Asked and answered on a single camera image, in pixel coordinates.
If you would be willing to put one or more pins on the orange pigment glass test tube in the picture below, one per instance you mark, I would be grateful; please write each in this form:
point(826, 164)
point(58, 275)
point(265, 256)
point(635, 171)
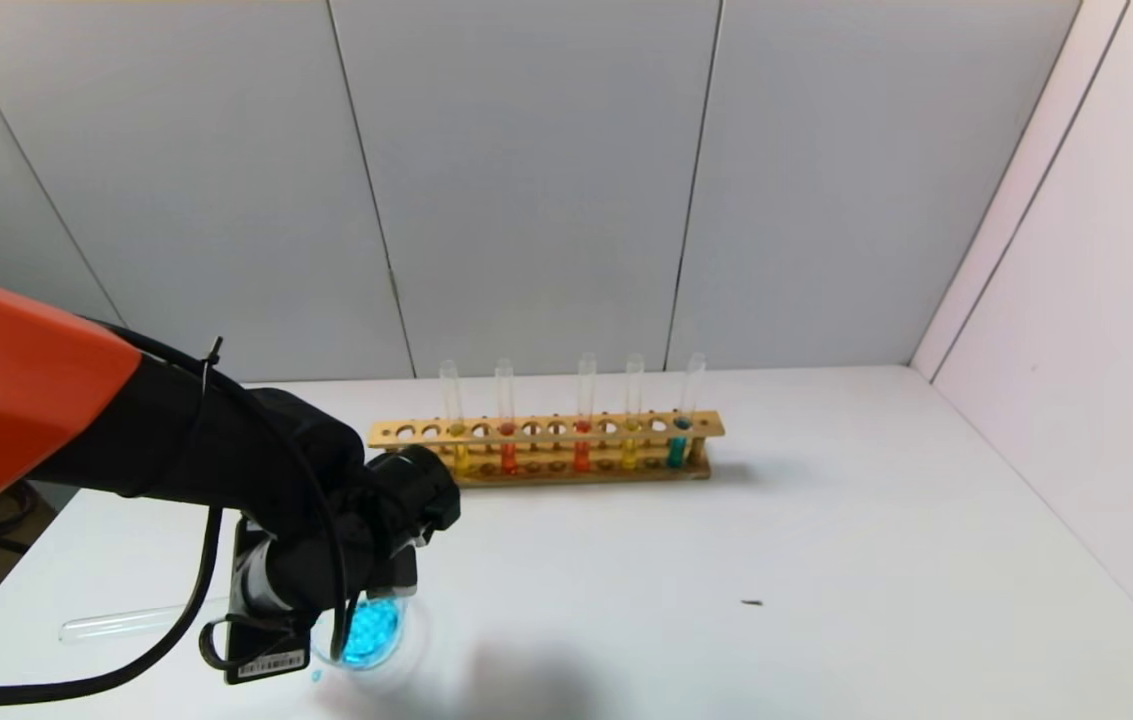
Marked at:
point(582, 458)
point(509, 460)

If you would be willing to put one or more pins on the clear glass beaker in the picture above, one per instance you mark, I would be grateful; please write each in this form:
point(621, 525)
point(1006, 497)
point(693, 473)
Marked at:
point(371, 635)

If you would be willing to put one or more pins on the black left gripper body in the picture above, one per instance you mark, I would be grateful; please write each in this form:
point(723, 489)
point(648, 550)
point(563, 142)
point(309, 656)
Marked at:
point(264, 655)

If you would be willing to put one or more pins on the yellow pigment glass test tube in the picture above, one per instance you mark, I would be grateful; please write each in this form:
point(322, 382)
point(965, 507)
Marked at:
point(629, 456)
point(461, 460)

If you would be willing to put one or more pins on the blue pigment glass test tube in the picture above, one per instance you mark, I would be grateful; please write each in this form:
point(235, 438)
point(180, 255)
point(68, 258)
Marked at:
point(676, 452)
point(126, 622)

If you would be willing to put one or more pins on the wooden test tube rack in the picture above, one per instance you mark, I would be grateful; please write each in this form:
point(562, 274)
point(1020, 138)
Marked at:
point(544, 442)

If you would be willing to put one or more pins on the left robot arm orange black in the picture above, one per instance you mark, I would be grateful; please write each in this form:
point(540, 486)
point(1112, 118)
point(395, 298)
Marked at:
point(16, 400)

